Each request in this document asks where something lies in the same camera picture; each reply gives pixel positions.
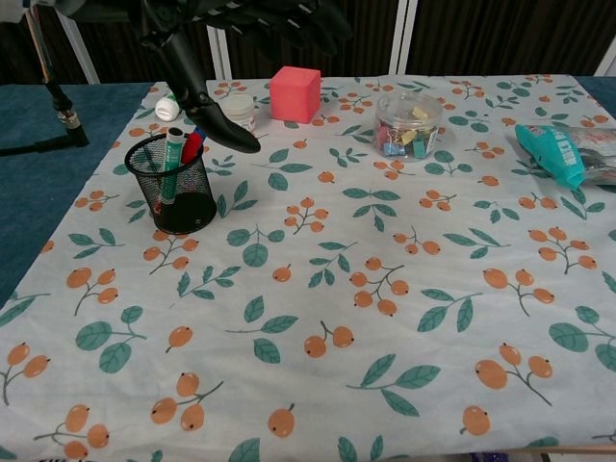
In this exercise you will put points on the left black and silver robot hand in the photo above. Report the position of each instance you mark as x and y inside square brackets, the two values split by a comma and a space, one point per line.
[192, 91]

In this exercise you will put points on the whiteboard markers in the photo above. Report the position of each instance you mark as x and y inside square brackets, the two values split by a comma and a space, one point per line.
[197, 131]

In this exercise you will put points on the red cap marker pen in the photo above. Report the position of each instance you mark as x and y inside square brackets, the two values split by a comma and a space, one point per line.
[191, 148]

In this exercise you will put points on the green label marker pen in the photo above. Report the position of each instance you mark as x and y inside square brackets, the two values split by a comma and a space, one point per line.
[173, 153]

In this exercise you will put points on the black mesh pen holder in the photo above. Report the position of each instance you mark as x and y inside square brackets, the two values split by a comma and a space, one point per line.
[185, 207]

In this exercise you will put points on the white bottle with green label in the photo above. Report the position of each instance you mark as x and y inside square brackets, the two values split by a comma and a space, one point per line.
[166, 108]

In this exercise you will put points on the red foam cube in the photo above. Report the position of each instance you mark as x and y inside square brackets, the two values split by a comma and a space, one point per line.
[291, 96]

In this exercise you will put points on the black stand pole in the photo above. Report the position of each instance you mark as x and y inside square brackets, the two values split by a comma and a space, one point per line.
[69, 118]

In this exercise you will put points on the clear bowl of candies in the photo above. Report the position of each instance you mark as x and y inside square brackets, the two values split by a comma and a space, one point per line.
[409, 130]

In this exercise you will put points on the floral fruit print tablecloth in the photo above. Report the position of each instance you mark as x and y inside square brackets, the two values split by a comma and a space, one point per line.
[337, 298]

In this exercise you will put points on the teal snack bag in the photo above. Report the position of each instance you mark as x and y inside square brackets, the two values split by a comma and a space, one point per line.
[553, 154]

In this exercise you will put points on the white partition post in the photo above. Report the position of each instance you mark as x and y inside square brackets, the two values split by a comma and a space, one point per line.
[402, 38]
[220, 58]
[77, 45]
[607, 60]

